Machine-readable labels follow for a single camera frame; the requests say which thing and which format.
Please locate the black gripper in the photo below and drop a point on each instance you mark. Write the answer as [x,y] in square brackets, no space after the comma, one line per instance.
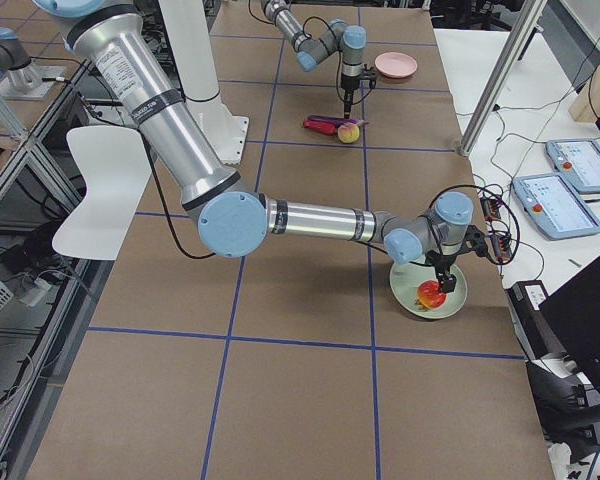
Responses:
[349,83]
[440,260]

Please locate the red tomato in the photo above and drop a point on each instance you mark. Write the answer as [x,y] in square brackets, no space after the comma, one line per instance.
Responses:
[428,295]

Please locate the purple eggplant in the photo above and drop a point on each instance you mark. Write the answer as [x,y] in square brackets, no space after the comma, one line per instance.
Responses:
[337,121]

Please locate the yellow pink peach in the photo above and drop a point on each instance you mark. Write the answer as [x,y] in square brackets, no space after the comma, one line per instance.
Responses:
[348,133]

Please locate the red chili pepper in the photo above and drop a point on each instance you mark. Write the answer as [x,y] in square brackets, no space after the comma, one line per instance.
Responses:
[320,127]

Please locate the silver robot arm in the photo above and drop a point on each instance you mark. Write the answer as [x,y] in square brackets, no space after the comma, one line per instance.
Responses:
[232,220]
[339,37]

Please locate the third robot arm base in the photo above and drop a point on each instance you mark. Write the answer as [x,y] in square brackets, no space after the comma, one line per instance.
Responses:
[21,78]

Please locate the green plate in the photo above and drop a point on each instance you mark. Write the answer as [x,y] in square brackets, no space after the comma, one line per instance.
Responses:
[405,279]

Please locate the pink plate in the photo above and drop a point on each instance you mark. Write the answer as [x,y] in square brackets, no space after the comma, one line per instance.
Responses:
[395,65]

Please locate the black printer box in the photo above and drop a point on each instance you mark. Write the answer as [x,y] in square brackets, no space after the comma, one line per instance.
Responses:
[533,332]

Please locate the near teach pendant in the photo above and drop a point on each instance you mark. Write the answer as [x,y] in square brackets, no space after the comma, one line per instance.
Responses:
[555,207]

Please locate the teach pendant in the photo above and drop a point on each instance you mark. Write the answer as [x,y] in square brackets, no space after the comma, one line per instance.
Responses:
[578,161]
[555,207]

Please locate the black monitor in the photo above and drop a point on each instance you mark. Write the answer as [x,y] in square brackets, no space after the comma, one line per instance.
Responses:
[573,314]

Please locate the far teach pendant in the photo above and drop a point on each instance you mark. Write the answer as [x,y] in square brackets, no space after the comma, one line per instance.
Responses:
[578,161]

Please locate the white chair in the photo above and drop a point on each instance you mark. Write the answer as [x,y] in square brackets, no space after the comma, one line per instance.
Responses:
[115,168]

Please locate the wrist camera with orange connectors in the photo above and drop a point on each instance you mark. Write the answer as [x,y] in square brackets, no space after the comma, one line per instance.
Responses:
[499,233]

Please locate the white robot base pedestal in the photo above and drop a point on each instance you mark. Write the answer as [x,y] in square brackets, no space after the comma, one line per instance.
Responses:
[188,35]

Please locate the aluminium frame post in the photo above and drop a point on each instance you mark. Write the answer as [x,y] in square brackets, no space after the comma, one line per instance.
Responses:
[518,37]

